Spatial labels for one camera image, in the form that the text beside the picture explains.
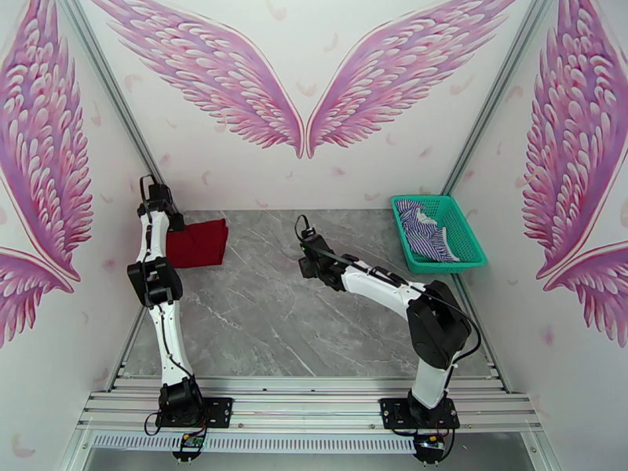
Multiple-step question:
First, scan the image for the red garment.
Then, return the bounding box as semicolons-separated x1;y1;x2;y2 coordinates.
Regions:
166;218;231;269

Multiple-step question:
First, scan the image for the blue white striped garment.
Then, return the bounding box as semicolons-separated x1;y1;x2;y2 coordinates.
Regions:
396;199;462;265

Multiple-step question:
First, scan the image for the teal plastic basket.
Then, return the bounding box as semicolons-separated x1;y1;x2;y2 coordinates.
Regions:
390;195;488;276

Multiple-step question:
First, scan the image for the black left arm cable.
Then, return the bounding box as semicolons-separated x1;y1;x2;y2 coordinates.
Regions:
138;173;160;210

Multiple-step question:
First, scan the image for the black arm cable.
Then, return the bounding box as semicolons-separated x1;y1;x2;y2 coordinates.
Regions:
293;214;481;367
138;173;160;210

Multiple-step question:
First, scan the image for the aluminium corner post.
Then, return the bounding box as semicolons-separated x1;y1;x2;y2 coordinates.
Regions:
53;0;181;221
441;0;560;197

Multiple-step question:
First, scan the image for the aluminium rail frame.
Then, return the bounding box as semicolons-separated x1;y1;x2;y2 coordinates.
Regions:
75;376;543;434

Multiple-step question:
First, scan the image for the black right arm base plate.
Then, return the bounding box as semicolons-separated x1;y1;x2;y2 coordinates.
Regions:
380;396;462;432

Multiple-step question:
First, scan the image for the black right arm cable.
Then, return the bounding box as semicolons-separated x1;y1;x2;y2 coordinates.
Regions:
293;214;481;367

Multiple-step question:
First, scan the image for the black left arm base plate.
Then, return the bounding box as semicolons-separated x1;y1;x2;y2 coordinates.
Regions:
155;396;234;429

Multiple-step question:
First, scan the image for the white perforated cable tray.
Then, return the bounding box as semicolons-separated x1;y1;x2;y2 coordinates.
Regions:
90;433;418;454

